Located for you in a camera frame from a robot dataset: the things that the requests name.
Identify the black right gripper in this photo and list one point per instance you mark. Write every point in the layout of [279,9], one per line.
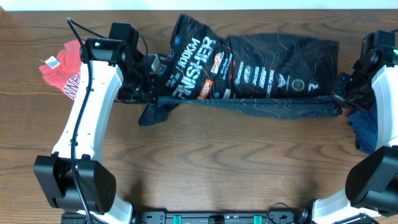
[338,93]

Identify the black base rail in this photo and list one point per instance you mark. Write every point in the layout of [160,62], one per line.
[278,216]

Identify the navy blue t-shirt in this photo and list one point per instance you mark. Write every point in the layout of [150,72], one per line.
[364,124]

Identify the black orange patterned jersey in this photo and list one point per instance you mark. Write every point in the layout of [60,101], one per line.
[281,76]

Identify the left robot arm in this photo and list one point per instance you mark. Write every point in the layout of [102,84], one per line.
[73,177]

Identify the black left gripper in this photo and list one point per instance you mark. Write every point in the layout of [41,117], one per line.
[150,95]

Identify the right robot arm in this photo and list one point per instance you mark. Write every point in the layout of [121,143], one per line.
[371,186]

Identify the red folded t-shirt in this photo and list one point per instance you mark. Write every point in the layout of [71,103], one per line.
[63,71]

